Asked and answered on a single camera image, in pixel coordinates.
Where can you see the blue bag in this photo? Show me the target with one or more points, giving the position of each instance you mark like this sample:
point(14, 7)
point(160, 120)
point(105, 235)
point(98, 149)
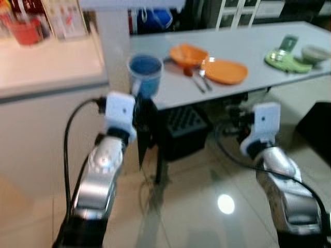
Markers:
point(156, 19)

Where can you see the metal fork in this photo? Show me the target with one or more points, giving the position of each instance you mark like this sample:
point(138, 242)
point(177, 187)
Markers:
point(205, 80)

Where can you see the printed paper poster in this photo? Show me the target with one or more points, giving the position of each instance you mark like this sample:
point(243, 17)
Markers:
point(64, 19)

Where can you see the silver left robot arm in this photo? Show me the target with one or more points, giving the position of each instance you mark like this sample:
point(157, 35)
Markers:
point(98, 181)

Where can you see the grey-green bowl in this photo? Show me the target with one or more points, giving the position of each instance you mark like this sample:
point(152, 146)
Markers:
point(315, 53)

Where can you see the black plastic crate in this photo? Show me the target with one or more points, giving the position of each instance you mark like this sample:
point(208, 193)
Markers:
point(181, 132)

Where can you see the orange bowl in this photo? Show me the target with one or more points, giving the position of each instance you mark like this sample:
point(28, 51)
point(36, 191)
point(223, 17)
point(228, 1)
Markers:
point(187, 53)

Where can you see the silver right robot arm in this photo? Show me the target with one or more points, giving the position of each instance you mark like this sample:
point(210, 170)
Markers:
point(289, 196)

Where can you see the black box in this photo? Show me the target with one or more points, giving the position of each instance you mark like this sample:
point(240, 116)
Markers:
point(314, 132)

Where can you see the red container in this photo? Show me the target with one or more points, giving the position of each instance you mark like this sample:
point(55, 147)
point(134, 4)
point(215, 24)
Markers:
point(133, 20)

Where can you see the metal spoon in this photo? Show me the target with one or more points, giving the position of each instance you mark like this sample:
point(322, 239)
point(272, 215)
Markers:
point(192, 78)

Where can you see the orange plate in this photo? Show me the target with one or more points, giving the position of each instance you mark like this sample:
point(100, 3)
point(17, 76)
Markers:
point(225, 72)

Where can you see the green plate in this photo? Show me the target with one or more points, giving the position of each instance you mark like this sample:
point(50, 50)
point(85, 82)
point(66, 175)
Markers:
point(295, 65)

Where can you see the white shelf unit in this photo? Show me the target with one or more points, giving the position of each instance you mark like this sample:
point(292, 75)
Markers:
point(243, 13)

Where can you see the white counter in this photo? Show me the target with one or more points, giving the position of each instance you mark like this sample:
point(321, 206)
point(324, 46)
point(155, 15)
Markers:
point(46, 67)

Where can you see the black table leg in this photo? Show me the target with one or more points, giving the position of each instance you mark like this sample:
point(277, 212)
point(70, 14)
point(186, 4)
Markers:
point(161, 165)

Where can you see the dark green cup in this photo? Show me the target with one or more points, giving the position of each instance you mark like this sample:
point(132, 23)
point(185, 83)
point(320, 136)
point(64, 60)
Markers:
point(288, 43)

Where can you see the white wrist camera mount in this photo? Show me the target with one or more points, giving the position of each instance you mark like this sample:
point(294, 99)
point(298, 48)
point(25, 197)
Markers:
point(120, 113)
point(264, 126)

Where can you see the red bucket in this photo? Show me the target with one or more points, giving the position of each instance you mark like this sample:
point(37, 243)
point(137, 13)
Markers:
point(25, 32)

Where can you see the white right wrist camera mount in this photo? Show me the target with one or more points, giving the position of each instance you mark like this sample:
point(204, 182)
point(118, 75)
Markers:
point(264, 126)

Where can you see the blue plastic cup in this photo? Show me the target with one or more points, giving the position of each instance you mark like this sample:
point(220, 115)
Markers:
point(147, 72)

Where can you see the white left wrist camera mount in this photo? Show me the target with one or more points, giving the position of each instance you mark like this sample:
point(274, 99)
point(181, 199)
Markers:
point(120, 113)

